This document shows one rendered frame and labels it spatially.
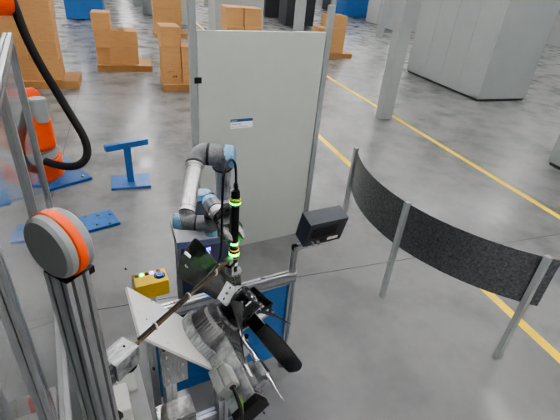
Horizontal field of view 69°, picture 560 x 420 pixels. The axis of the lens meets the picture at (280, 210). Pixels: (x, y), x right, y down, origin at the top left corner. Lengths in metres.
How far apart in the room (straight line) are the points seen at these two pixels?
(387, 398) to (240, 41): 2.77
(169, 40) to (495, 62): 7.23
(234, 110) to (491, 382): 2.82
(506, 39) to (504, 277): 8.40
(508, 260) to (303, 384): 1.64
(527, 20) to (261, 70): 8.65
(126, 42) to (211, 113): 7.45
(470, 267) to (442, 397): 0.92
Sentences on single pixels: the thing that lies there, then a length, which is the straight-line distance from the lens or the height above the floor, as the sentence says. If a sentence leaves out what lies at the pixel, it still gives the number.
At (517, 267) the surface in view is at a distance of 3.25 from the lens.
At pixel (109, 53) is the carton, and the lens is 10.76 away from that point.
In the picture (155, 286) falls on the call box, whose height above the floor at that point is 1.05.
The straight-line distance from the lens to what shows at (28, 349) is 1.20.
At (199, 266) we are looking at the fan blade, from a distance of 1.70.
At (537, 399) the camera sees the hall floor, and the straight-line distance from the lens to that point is 3.62.
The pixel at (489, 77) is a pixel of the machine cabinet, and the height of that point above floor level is 0.56.
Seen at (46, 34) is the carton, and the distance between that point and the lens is 9.40.
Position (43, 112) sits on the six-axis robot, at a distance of 5.31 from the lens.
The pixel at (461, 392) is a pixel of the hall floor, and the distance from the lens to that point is 3.37.
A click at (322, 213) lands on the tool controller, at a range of 2.37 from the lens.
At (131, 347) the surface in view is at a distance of 1.39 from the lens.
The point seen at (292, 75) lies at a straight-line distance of 3.62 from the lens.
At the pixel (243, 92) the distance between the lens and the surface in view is 3.46.
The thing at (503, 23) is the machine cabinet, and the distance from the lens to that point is 10.97.
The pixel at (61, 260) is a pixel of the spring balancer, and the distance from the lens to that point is 1.00.
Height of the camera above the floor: 2.45
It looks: 31 degrees down
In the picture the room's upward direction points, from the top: 5 degrees clockwise
